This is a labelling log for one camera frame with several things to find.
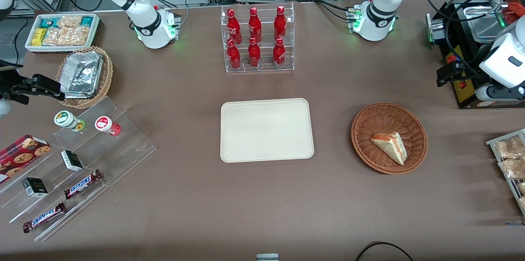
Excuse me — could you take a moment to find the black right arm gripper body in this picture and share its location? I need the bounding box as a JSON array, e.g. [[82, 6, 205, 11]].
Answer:
[[0, 61, 27, 94]]

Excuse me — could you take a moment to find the triangle sandwich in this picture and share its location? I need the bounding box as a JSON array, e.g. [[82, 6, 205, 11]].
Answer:
[[370, 132, 408, 166]]

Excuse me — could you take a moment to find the silver foil tray stack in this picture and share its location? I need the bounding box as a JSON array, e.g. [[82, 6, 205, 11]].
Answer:
[[62, 52, 103, 99]]

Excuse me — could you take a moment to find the light tan wicker basket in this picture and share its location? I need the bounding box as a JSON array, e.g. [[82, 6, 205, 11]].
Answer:
[[56, 46, 114, 109]]

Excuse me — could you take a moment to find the brown round wicker basket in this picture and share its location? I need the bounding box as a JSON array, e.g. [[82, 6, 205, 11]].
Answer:
[[351, 102, 428, 175]]

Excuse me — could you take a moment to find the cream plastic serving tray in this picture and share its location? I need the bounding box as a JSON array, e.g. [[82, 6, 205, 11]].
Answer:
[[221, 98, 315, 163]]

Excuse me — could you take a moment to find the black countertop fryer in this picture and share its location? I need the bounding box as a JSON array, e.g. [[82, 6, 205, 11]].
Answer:
[[426, 0, 525, 110]]

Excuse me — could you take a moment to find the green lid yogurt cup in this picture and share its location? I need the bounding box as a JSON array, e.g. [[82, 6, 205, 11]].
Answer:
[[54, 111, 86, 132]]

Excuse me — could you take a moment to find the yellow snack pack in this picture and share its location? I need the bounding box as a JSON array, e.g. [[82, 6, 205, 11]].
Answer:
[[32, 28, 48, 46]]

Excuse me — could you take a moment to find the clear bag of crackers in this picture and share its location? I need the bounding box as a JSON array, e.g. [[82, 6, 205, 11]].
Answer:
[[57, 16, 83, 30], [43, 26, 91, 46]]

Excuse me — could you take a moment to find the red plaid cookie box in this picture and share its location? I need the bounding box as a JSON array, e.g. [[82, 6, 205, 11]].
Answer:
[[0, 135, 52, 184]]

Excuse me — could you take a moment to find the red lid yogurt cup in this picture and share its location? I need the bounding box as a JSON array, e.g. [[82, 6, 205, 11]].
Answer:
[[95, 116, 121, 136]]

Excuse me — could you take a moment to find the white rectangular snack bin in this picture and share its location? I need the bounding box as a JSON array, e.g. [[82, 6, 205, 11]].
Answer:
[[25, 14, 100, 53]]

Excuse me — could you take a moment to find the small black carton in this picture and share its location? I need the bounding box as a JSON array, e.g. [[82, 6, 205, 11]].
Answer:
[[22, 177, 48, 198], [61, 150, 84, 172]]

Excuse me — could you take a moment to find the clear acrylic step display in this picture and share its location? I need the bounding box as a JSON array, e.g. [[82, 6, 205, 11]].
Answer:
[[0, 96, 156, 242]]

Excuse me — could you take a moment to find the Snickers chocolate bar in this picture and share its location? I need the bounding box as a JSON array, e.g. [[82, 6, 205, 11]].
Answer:
[[64, 169, 103, 200], [23, 202, 66, 233]]

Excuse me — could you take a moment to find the red cola bottle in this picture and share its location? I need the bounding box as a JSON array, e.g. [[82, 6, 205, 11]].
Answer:
[[227, 39, 241, 70], [274, 5, 287, 42], [249, 7, 262, 44], [248, 37, 261, 68], [227, 9, 242, 45], [273, 37, 286, 69]]

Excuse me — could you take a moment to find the clear acrylic bottle rack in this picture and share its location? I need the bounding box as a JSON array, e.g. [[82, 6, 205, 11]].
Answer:
[[221, 2, 295, 73]]

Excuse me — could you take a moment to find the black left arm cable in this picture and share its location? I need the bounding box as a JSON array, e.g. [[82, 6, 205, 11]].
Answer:
[[422, 0, 499, 83]]

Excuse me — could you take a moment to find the black looped cable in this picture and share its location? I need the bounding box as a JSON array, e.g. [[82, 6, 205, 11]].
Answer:
[[355, 241, 415, 261]]

